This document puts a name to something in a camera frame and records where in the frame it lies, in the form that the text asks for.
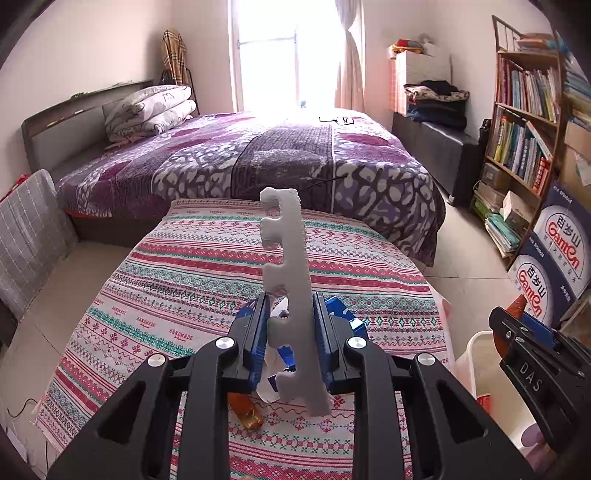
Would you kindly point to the white plastic bin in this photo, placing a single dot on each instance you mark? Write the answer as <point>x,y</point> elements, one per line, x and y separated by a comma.
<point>498,415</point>

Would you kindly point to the wooden bookshelf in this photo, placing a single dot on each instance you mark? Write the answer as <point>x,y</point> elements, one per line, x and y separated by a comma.
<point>558,129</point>

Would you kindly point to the grey checked cushion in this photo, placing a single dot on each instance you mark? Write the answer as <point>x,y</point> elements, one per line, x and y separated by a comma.
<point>32,235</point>

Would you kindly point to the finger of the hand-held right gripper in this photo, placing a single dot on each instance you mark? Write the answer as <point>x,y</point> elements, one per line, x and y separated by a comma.
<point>503,325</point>
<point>538,328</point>

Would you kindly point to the stack of flat books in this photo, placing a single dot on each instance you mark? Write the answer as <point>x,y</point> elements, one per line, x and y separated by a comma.
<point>501,235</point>

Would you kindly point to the folded floral quilt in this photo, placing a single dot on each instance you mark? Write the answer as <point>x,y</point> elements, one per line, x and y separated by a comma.
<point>147,113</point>

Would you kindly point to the grey notched foam strip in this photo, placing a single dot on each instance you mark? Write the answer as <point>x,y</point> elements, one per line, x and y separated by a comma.
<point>288,258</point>

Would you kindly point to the bright window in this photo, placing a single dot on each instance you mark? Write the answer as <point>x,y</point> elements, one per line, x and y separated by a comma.
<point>277,60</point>

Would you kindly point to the pile of folded clothes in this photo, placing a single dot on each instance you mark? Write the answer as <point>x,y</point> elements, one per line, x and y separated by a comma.
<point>436,104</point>

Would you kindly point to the brown cardboard box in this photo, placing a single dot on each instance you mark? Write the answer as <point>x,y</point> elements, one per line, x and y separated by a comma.
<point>577,152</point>

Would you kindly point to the black eyeglasses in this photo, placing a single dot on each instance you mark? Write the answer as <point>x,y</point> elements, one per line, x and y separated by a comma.
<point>337,121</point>

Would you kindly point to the white cabinet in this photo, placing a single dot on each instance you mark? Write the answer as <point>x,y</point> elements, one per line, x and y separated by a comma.
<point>422,71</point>

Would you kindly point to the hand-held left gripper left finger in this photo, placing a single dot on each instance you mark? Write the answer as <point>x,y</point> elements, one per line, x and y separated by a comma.
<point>258,341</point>

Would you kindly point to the black bag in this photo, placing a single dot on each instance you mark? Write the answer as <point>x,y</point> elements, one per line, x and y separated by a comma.
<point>485,138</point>

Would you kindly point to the hanging plaid coat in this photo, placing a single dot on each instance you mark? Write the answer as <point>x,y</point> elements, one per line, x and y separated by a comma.
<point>174,55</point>

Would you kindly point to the row of upright books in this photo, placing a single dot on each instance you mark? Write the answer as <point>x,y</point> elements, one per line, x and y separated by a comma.
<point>531,92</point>
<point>517,150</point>

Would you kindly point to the black bench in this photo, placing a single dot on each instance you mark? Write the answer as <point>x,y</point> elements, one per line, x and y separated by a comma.
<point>436,152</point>

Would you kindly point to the red yellow cloth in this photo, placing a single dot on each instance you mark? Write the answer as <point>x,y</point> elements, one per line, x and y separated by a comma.
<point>406,46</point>

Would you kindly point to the dark wooden bed frame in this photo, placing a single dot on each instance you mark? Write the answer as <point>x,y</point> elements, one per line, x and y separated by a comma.
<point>60,129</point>

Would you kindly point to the small white box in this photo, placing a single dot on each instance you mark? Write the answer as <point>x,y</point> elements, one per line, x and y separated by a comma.
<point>517,207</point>

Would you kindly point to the bed with purple quilt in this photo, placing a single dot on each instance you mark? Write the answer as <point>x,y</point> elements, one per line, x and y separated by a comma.
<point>231,157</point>

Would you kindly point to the blue milk carton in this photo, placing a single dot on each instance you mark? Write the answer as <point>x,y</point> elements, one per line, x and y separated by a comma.
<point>344,314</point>

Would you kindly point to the pink curtain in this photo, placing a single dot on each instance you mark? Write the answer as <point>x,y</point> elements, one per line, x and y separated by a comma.
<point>350,69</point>

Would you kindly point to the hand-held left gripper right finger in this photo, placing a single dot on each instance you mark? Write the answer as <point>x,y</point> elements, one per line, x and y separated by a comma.
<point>323,341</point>

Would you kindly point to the striped patterned tablecloth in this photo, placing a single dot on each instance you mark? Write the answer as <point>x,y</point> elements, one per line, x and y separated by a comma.
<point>184,286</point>

